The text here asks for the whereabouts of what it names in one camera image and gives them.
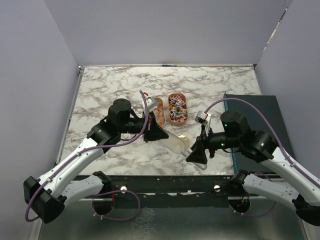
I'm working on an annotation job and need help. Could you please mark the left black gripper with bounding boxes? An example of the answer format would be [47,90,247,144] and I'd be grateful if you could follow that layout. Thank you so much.
[119,109,169,143]

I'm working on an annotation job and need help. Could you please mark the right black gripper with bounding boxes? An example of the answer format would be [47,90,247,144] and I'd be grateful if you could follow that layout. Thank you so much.
[186,123,241,164]

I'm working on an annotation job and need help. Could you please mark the pink tray of gummy candies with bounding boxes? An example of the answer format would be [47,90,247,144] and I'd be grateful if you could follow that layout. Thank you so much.
[153,97,166,127]

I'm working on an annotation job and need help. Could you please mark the clear plastic scoop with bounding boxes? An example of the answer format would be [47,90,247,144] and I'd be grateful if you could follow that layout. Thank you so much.
[159,132,208,171]

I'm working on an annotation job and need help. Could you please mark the pink tray of lollipops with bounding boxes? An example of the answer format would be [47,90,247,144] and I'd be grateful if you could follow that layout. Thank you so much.
[168,93,188,126]

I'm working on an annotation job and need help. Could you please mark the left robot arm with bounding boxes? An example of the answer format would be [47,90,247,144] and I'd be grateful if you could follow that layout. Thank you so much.
[23,95,169,224]

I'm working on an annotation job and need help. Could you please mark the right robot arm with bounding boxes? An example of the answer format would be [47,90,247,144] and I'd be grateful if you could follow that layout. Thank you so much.
[186,111,320,226]

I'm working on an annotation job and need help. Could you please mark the clear glass jar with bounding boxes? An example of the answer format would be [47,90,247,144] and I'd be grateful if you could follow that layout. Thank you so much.
[152,141,167,154]

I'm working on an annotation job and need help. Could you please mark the gold jar lid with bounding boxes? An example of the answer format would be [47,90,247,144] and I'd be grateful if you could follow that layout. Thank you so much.
[178,135,190,148]

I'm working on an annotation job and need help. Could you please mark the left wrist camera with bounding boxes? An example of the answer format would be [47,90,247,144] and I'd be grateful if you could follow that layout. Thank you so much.
[146,97,159,112]

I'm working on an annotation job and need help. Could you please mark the blue network switch box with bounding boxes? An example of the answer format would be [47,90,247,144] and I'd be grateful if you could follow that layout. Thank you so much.
[223,94,296,174]

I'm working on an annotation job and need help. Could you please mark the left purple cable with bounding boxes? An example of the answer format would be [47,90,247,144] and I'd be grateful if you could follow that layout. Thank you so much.
[24,90,152,223]

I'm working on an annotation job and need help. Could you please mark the purple cable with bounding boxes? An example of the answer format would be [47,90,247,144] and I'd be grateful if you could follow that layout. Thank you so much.
[24,90,152,223]
[203,97,320,188]

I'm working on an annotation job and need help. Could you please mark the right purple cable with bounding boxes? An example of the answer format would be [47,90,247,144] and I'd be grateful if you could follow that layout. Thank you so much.
[203,97,320,188]

